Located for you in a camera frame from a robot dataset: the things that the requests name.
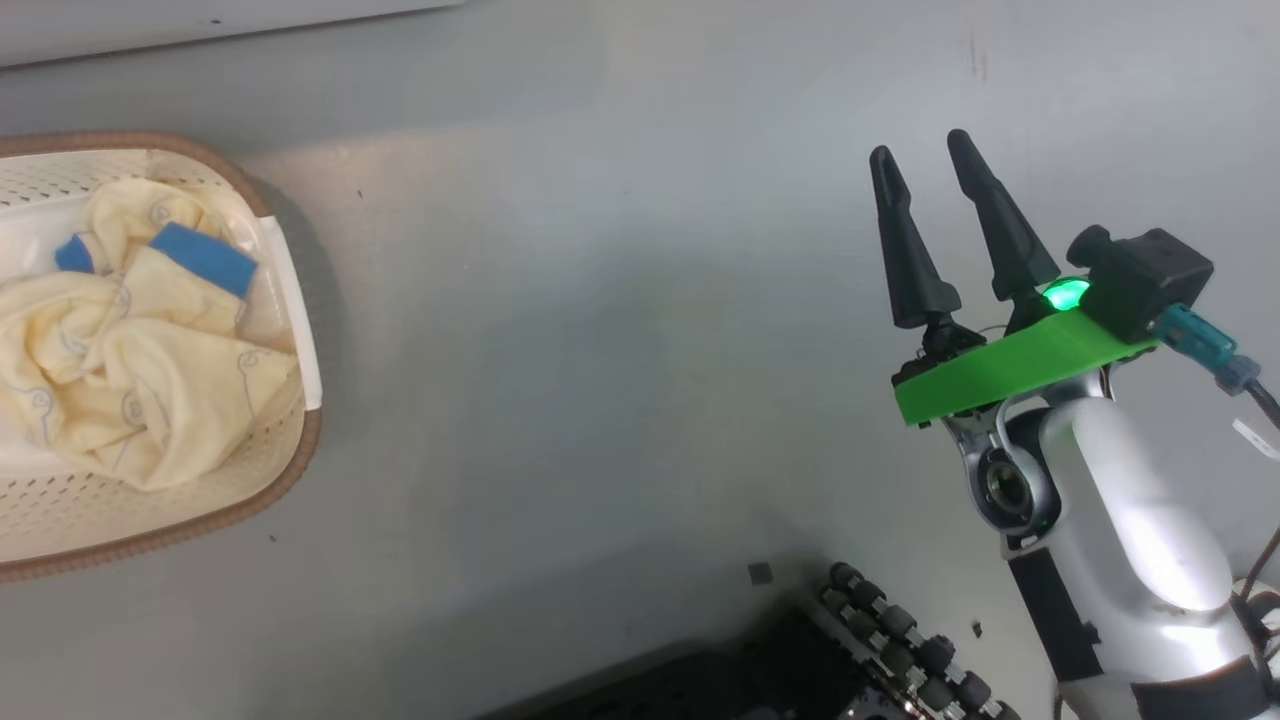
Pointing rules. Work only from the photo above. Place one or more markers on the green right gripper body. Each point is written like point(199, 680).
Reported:
point(1000, 370)

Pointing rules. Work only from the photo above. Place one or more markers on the teal right camera connector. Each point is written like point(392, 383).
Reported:
point(1200, 345)

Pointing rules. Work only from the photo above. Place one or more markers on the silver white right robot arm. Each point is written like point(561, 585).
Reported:
point(1130, 520)

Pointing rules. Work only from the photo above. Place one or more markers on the cream printed garment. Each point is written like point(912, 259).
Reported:
point(170, 400)

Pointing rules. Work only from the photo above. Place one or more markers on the cream perforated laundry basket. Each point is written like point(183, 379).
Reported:
point(60, 520)

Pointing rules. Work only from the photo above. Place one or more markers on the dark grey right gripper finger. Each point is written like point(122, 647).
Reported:
point(915, 270)
point(1010, 240)

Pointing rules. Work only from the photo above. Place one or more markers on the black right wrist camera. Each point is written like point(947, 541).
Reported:
point(1140, 280)

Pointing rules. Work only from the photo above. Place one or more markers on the white front-load washing machine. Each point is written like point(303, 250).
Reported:
point(200, 25)

